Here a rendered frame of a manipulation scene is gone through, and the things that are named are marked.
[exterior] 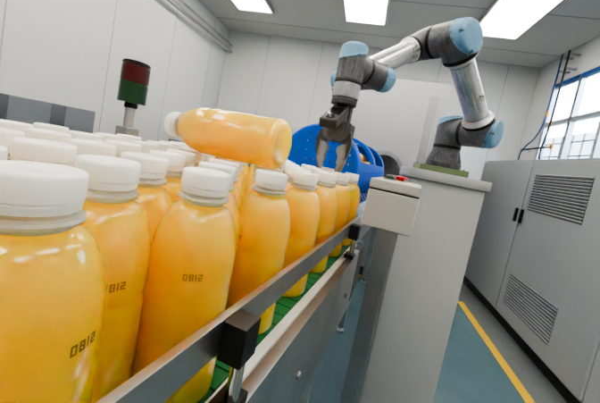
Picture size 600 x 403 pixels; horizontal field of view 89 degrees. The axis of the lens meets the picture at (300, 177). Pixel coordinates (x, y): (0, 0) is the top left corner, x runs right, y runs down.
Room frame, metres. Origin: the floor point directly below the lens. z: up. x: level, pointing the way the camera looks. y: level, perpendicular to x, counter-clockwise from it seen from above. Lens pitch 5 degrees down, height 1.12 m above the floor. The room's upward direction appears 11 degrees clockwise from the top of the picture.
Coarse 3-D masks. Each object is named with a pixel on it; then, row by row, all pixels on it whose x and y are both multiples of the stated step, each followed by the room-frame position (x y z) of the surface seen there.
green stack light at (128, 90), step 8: (120, 80) 0.73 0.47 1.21; (128, 80) 0.73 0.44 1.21; (120, 88) 0.73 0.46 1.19; (128, 88) 0.73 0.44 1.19; (136, 88) 0.74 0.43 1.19; (144, 88) 0.75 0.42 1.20; (120, 96) 0.73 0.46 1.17; (128, 96) 0.73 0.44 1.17; (136, 96) 0.74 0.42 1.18; (144, 96) 0.75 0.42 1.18; (136, 104) 0.76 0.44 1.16; (144, 104) 0.76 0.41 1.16
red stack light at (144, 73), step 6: (126, 66) 0.73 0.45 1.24; (132, 66) 0.73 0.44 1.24; (138, 66) 0.73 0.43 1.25; (126, 72) 0.73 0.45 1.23; (132, 72) 0.73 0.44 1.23; (138, 72) 0.74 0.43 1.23; (144, 72) 0.75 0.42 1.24; (150, 72) 0.77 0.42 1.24; (120, 78) 0.74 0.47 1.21; (126, 78) 0.73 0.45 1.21; (132, 78) 0.73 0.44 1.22; (138, 78) 0.74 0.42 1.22; (144, 78) 0.75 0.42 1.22; (144, 84) 0.75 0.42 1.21
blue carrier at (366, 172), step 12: (300, 132) 1.08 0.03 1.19; (312, 132) 1.07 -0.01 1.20; (300, 144) 1.08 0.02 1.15; (312, 144) 1.07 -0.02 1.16; (336, 144) 1.04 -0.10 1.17; (360, 144) 1.42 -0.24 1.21; (288, 156) 1.09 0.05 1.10; (300, 156) 1.08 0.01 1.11; (312, 156) 1.06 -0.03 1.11; (336, 156) 1.03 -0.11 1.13; (348, 156) 1.02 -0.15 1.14; (360, 156) 1.06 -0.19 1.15; (372, 156) 1.41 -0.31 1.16; (348, 168) 1.02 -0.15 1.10; (360, 168) 1.05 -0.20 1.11; (372, 168) 1.35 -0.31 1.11; (360, 180) 1.11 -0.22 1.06; (360, 192) 1.44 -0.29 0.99
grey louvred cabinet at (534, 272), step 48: (528, 192) 2.58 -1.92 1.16; (576, 192) 2.01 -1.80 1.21; (480, 240) 3.25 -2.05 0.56; (528, 240) 2.40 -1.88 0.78; (576, 240) 1.90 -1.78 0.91; (480, 288) 2.98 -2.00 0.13; (528, 288) 2.24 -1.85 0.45; (576, 288) 1.79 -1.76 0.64; (528, 336) 2.10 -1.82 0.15; (576, 336) 1.69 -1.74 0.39; (576, 384) 1.61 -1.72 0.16
